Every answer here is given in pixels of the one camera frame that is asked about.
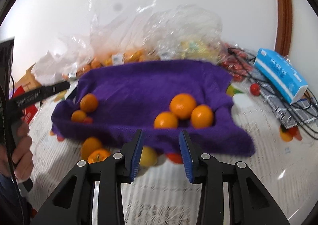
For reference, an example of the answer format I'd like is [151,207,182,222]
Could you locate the large orange mandarin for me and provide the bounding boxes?
[169,93,197,120]

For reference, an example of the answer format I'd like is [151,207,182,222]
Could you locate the small orange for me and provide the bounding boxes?
[80,94,99,113]
[71,110,87,123]

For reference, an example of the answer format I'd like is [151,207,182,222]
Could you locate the bag of red fruits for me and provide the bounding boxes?
[220,43,255,82]

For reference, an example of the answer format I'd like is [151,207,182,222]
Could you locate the person's left hand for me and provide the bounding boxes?
[1,122,34,183]

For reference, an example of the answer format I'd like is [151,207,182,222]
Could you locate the red paper bag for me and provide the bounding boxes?
[12,85,38,125]

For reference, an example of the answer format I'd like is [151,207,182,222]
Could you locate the orange with stem on table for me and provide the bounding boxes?
[87,148,111,164]

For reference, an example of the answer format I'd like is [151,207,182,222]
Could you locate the yellow fruit under towel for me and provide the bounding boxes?
[140,146,158,168]

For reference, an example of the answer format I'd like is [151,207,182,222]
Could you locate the wooden chair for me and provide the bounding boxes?
[15,64,42,92]

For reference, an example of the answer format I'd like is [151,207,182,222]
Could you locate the orange on table left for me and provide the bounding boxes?
[80,137,103,160]

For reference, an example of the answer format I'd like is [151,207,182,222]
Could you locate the orange on towel right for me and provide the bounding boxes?
[190,104,214,129]

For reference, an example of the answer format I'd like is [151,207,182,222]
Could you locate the white plastic bag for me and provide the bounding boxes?
[31,36,94,85]

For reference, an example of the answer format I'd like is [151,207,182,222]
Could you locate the small red fruit on table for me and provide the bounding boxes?
[82,117,94,124]

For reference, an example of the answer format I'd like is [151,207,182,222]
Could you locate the orange on towel front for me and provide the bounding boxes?
[154,111,178,129]

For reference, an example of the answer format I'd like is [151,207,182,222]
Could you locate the purple fuzzy towel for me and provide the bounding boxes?
[51,60,255,157]

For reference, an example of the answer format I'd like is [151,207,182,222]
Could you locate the small red tomato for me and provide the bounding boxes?
[250,83,260,96]

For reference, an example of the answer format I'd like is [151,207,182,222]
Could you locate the silver patterned snack packets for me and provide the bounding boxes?
[250,70,317,129]

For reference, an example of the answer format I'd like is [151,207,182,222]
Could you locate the blue tissue pack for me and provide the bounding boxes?
[254,48,308,105]

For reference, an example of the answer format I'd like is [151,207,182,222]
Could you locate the clear plastic bag yellow snacks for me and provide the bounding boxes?
[143,5,223,64]

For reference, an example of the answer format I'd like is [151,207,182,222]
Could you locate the clear plastic bag with oranges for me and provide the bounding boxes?
[89,0,156,66]

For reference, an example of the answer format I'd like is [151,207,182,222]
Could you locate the black cable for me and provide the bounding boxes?
[227,47,318,141]

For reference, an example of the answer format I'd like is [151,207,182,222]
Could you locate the brown wooden door frame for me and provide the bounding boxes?
[275,0,293,56]

